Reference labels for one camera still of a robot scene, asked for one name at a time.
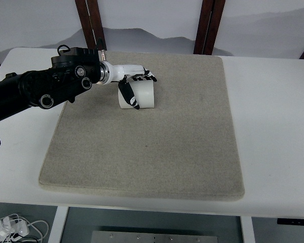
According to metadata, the black table control panel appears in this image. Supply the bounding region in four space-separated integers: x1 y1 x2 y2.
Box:
277 217 304 225

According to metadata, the white table leg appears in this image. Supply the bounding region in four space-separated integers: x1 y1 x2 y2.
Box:
239 215 256 243
48 206 69 243

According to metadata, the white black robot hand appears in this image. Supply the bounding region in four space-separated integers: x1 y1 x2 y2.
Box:
106 64 158 110

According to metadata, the white power adapter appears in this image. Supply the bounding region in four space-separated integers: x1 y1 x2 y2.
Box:
0 216 30 239

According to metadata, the grey beige felt mat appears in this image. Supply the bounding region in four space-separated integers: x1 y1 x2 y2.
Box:
37 51 245 201

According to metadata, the white cable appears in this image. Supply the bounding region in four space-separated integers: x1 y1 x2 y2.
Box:
0 214 50 243

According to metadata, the white ribbed cup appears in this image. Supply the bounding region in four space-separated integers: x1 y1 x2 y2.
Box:
118 79 156 110

